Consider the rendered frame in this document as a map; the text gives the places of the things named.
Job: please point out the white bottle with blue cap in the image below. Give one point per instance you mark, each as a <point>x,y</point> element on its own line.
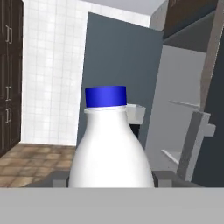
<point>110,151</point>

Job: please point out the grey-blue fridge door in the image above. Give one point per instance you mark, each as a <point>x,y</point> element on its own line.
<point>122,58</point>

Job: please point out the dark grey-blue freezer door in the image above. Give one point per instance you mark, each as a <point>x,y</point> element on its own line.
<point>214,116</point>

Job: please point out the dark brown tall cupboards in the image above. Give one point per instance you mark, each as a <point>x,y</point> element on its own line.
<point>10,73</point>

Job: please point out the grey fridge body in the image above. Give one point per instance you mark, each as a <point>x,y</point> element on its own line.
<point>178,78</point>

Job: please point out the dark brown cupboard above fridge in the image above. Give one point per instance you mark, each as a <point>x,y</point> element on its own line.
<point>189,14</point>

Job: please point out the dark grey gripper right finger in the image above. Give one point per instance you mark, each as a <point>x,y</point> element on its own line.
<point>163,177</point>

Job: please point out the white door bin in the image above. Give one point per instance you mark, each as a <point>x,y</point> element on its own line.
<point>135,113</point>

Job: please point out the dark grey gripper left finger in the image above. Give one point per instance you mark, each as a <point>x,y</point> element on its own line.
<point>59,177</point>

